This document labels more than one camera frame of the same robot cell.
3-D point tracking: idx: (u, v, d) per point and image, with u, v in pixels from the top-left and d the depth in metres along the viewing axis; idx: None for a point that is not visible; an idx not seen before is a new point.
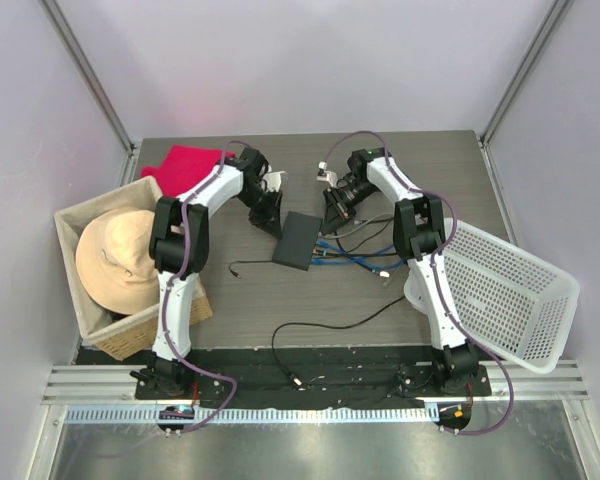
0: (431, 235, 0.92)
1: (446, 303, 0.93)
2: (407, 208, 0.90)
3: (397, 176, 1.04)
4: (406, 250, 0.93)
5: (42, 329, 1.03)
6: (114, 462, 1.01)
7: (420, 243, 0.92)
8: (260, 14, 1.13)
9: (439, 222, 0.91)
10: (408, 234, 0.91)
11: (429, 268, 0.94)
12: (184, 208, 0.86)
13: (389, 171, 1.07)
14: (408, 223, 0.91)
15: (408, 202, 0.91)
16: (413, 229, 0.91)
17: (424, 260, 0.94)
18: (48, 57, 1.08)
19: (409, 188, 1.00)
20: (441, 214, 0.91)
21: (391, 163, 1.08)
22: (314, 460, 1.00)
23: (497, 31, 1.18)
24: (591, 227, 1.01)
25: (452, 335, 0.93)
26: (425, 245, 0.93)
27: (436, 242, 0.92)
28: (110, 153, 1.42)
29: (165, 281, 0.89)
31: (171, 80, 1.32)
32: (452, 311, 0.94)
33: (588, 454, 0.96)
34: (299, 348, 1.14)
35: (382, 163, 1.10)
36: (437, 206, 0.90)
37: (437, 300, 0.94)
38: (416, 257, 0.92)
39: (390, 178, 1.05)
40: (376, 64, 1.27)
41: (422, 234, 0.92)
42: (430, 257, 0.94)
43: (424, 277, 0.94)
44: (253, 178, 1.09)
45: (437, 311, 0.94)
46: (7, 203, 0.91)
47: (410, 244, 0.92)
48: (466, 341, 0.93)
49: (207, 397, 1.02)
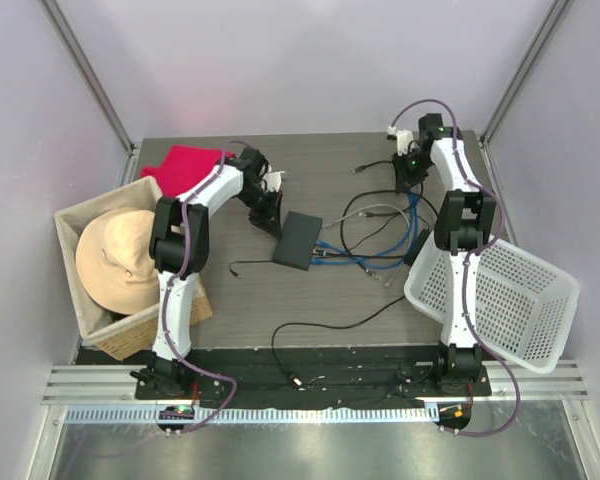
0: (472, 232, 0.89)
1: (466, 303, 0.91)
2: (456, 201, 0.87)
3: (458, 161, 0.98)
4: (442, 241, 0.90)
5: (42, 329, 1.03)
6: (114, 462, 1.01)
7: (459, 237, 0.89)
8: (261, 14, 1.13)
9: (485, 223, 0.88)
10: (449, 226, 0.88)
11: (460, 266, 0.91)
12: (184, 208, 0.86)
13: (453, 154, 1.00)
14: (453, 216, 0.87)
15: (460, 195, 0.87)
16: (457, 223, 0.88)
17: (457, 256, 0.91)
18: (48, 56, 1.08)
19: (468, 179, 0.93)
20: (491, 216, 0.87)
21: (458, 147, 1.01)
22: (314, 460, 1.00)
23: (497, 31, 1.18)
24: (591, 227, 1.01)
25: (462, 336, 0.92)
26: (463, 241, 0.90)
27: (475, 241, 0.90)
28: (110, 153, 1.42)
29: (166, 281, 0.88)
31: (172, 80, 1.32)
32: (470, 312, 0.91)
33: (588, 454, 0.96)
34: (299, 348, 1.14)
35: (449, 144, 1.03)
36: (489, 206, 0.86)
37: (457, 298, 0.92)
38: (452, 250, 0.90)
39: (452, 162, 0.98)
40: (377, 64, 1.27)
41: (464, 229, 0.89)
42: (464, 256, 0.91)
43: (454, 273, 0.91)
44: (254, 178, 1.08)
45: (455, 310, 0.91)
46: (7, 203, 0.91)
47: (449, 236, 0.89)
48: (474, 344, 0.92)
49: (207, 397, 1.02)
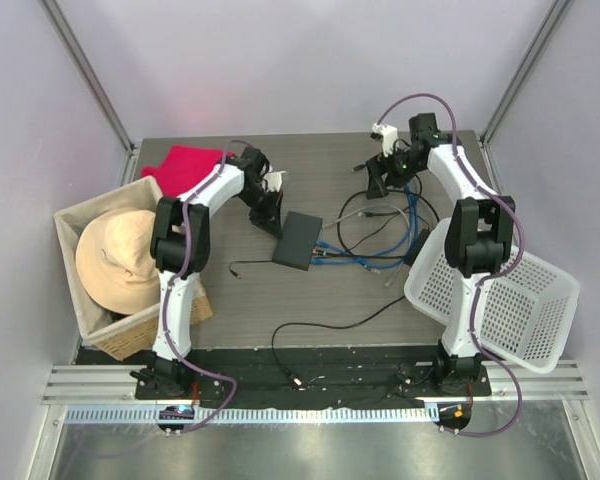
0: (493, 246, 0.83)
1: (474, 321, 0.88)
2: (472, 211, 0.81)
3: (464, 170, 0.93)
4: (459, 260, 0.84)
5: (42, 329, 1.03)
6: (114, 462, 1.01)
7: (478, 253, 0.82)
8: (261, 14, 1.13)
9: (504, 234, 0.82)
10: (466, 241, 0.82)
11: (472, 286, 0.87)
12: (186, 208, 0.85)
13: (455, 162, 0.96)
14: (468, 228, 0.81)
15: (474, 204, 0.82)
16: (474, 236, 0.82)
17: (470, 278, 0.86)
18: (48, 56, 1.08)
19: (478, 185, 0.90)
20: (509, 225, 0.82)
21: (460, 153, 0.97)
22: (314, 460, 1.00)
23: (497, 31, 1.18)
24: (591, 227, 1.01)
25: (465, 347, 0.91)
26: (484, 257, 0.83)
27: (497, 257, 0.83)
28: (110, 153, 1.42)
29: (167, 281, 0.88)
31: (172, 80, 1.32)
32: (477, 329, 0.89)
33: (588, 454, 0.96)
34: (299, 348, 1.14)
35: (449, 151, 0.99)
36: (507, 213, 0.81)
37: (465, 316, 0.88)
38: (470, 266, 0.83)
39: (456, 171, 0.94)
40: (377, 64, 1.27)
41: (483, 244, 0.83)
42: (478, 278, 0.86)
43: (465, 292, 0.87)
44: (255, 177, 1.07)
45: (462, 326, 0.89)
46: (7, 203, 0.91)
47: (466, 251, 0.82)
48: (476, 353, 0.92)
49: (207, 397, 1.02)
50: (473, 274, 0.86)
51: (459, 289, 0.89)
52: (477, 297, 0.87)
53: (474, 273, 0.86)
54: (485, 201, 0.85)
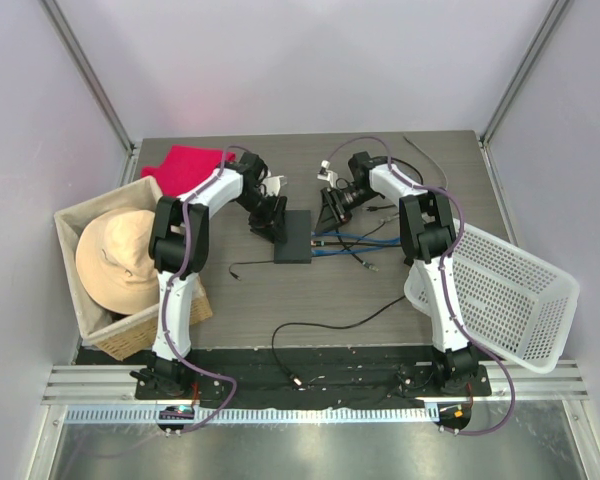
0: (440, 232, 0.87)
1: (453, 307, 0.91)
2: (411, 204, 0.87)
3: (400, 177, 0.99)
4: (415, 251, 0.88)
5: (42, 329, 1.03)
6: (114, 462, 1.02)
7: (428, 242, 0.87)
8: (261, 13, 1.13)
9: (447, 217, 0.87)
10: (416, 232, 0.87)
11: (437, 272, 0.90)
12: (185, 208, 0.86)
13: (392, 175, 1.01)
14: (414, 221, 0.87)
15: (413, 198, 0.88)
16: (420, 227, 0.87)
17: (432, 263, 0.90)
18: (48, 56, 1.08)
19: (414, 186, 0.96)
20: (448, 209, 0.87)
21: (394, 166, 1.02)
22: (314, 459, 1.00)
23: (496, 32, 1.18)
24: (591, 227, 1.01)
25: (455, 339, 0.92)
26: (434, 244, 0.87)
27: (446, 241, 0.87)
28: (110, 153, 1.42)
29: (165, 281, 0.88)
31: (171, 80, 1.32)
32: (458, 315, 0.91)
33: (587, 454, 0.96)
34: (298, 348, 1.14)
35: (384, 168, 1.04)
36: (442, 198, 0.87)
37: (443, 305, 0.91)
38: (426, 257, 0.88)
39: (394, 181, 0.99)
40: (376, 64, 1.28)
41: (431, 233, 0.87)
42: (439, 261, 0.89)
43: (432, 280, 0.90)
44: (253, 183, 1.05)
45: (443, 315, 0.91)
46: (7, 204, 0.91)
47: (419, 243, 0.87)
48: (467, 344, 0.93)
49: (206, 397, 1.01)
50: (434, 260, 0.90)
51: (427, 278, 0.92)
52: (444, 281, 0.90)
53: (433, 259, 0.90)
54: (423, 195, 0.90)
